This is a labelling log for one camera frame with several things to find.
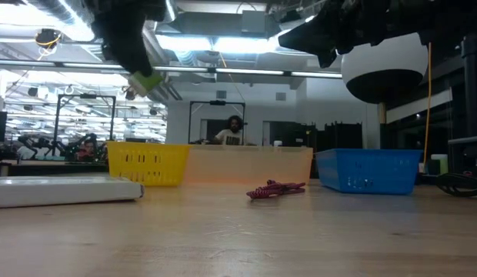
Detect long ceiling light strip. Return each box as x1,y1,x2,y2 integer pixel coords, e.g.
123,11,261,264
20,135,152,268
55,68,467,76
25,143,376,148
0,59,343,78

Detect yellow plastic basket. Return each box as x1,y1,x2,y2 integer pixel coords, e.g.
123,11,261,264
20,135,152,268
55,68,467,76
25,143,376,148
106,141,191,188

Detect person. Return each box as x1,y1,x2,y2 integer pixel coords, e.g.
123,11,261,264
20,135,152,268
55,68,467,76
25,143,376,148
77,138,98,161
213,115,245,146

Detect white green container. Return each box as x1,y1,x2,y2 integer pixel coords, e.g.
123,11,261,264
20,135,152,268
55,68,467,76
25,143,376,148
430,153,449,174

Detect black background rig frame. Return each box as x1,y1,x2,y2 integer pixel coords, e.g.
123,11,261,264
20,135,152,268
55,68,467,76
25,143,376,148
53,93,117,155
188,100,246,145

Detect dark background table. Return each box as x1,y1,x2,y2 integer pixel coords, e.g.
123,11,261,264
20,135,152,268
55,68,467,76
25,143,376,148
0,159,108,177

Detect yellow ceiling cable reel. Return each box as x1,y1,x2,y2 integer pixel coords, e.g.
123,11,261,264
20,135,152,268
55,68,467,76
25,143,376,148
34,28,62,51

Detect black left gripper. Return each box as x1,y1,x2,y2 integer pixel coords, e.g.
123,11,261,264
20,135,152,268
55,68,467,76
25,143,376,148
90,0,166,77

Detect green white USB charger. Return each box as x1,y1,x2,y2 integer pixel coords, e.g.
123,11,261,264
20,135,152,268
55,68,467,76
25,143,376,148
127,70,165,98

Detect blue plastic basket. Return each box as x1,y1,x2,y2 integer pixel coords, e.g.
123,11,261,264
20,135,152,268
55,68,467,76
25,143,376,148
314,149,424,195

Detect white labelled box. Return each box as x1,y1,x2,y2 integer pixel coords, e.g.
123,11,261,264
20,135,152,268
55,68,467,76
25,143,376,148
0,175,145,209

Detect black aluminium table frame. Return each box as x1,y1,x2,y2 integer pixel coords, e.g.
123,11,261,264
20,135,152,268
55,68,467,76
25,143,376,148
448,38,477,174

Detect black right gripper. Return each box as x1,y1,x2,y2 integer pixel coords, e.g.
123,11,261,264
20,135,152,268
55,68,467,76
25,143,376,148
279,0,401,69

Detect black coiled cable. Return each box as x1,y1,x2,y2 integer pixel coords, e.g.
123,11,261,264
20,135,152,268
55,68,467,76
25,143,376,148
435,172,477,199

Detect black background cabinets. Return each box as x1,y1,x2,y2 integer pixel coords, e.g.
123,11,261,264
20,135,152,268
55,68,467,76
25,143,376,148
269,121,363,152

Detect pink braided cable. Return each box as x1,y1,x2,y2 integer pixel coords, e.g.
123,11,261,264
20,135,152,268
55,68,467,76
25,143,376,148
245,179,307,200

